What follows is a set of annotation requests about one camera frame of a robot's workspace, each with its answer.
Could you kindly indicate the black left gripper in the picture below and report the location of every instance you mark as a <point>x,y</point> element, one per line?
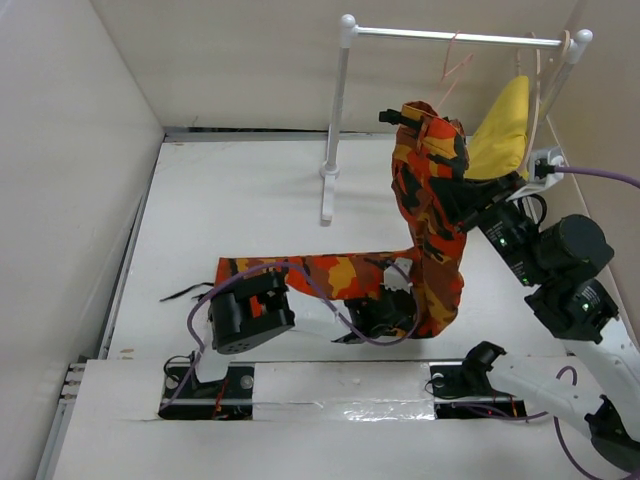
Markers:
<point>405,321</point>

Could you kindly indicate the orange camouflage trousers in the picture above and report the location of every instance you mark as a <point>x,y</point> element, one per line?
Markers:
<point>428,149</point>

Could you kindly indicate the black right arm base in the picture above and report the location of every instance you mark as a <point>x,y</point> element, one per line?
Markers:
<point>456,399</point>

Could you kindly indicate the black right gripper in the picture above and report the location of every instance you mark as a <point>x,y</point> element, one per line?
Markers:
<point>478,192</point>

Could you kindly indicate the yellow garment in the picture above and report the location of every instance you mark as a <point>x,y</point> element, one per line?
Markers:
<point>498,145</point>

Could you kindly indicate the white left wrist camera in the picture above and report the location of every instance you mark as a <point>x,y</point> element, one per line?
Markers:
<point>396,275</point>

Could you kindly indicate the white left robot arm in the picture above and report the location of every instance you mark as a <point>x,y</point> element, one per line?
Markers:
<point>253,311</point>

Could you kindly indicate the white clothes rack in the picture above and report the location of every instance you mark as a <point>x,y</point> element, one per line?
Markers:
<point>350,30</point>

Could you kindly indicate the wooden hanger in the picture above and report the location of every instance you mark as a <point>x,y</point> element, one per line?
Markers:
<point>539,74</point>

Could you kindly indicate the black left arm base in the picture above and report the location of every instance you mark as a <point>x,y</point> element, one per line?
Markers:
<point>228,399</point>

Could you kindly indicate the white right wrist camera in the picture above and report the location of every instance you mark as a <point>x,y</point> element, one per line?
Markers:
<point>542,172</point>

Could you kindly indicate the aluminium frame rail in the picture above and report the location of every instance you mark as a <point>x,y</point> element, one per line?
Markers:
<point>64,410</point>

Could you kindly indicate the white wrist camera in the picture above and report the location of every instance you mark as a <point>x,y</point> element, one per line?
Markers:
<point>396,275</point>
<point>542,172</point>

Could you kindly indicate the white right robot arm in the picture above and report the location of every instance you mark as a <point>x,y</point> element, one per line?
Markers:
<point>586,320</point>

